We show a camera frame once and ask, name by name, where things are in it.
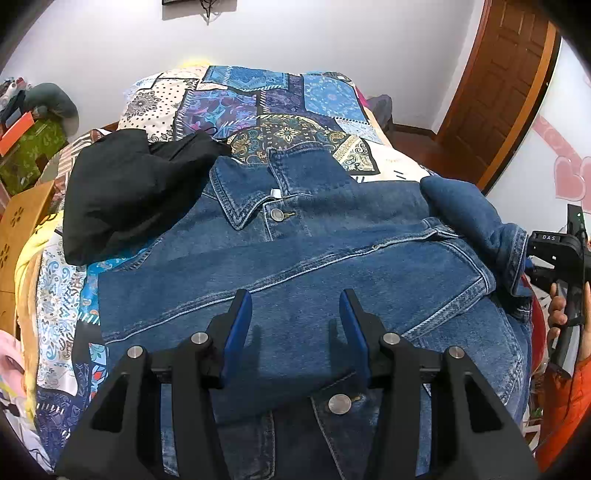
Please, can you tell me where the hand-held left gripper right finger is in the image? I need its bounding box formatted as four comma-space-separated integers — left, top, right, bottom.
339, 288, 541, 480

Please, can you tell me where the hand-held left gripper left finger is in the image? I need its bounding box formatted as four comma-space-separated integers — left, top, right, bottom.
55, 288, 254, 480

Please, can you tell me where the blue denim jacket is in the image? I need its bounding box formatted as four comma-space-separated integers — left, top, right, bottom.
95, 143, 534, 480

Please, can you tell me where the person's right hand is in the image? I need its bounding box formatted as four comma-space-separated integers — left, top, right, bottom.
549, 281, 591, 361

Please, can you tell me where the orange padded jacket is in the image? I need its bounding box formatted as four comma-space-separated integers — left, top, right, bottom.
531, 277, 591, 459

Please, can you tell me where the wooden door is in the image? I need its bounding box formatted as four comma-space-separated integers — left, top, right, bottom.
436, 0, 561, 195

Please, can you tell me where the black garment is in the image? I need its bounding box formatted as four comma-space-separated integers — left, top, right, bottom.
62, 129, 232, 266

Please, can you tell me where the yellow cartoon blanket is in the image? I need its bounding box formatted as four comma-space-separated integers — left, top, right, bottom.
14, 215, 63, 425

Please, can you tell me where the grey backpack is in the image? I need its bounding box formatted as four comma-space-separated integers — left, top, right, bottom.
369, 95, 394, 134

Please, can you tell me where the patchwork bedspread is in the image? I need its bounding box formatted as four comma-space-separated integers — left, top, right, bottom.
14, 65, 439, 467

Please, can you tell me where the wooden stool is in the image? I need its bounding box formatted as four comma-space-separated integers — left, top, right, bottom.
0, 180, 56, 324

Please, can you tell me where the striped beige cloth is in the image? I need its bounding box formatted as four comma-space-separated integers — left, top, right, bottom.
44, 128, 121, 213

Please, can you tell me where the green box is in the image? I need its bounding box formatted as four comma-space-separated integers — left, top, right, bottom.
0, 117, 68, 195

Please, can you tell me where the grey plush pillow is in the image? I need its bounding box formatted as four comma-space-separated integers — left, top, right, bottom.
21, 83, 80, 134

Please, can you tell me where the orange box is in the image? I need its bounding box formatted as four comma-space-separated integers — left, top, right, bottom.
0, 111, 35, 155

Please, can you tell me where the pile of household clutter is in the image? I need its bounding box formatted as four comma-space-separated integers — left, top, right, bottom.
0, 78, 29, 125

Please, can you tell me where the pink heart wall sticker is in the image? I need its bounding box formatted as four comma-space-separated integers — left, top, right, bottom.
531, 115, 591, 204

